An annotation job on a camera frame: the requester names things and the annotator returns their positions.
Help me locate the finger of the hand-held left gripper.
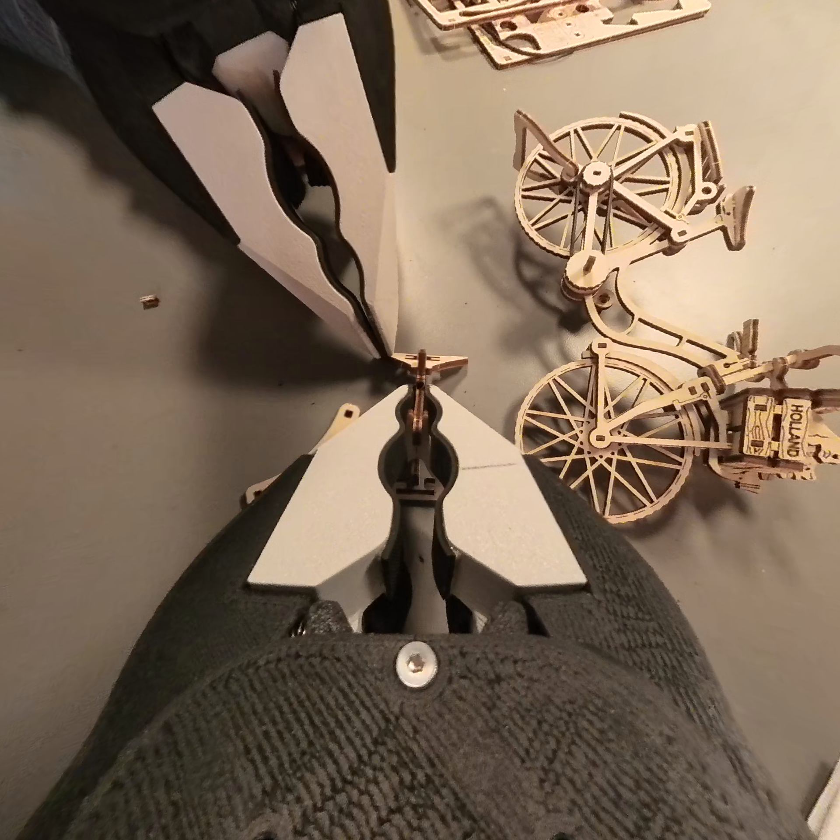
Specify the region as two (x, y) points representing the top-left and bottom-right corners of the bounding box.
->
(276, 12), (401, 353)
(152, 83), (388, 362)

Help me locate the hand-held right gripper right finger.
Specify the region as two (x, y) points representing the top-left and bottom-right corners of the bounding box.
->
(423, 386), (589, 621)

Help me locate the small wooden model assembly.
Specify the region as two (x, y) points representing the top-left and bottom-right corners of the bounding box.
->
(392, 350), (471, 508)

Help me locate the person's left forearm grey sleeve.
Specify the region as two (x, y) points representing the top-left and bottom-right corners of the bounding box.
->
(0, 0), (86, 73)

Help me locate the curved wooden strip part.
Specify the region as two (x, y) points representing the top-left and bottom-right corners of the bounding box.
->
(241, 403), (362, 507)

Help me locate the wooden bicycle model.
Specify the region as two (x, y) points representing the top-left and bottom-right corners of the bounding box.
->
(512, 110), (840, 526)

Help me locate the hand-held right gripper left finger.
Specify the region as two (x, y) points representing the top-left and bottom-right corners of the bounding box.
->
(246, 385), (411, 621)

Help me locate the white instruction booklet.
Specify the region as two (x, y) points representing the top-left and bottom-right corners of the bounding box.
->
(807, 761), (840, 840)

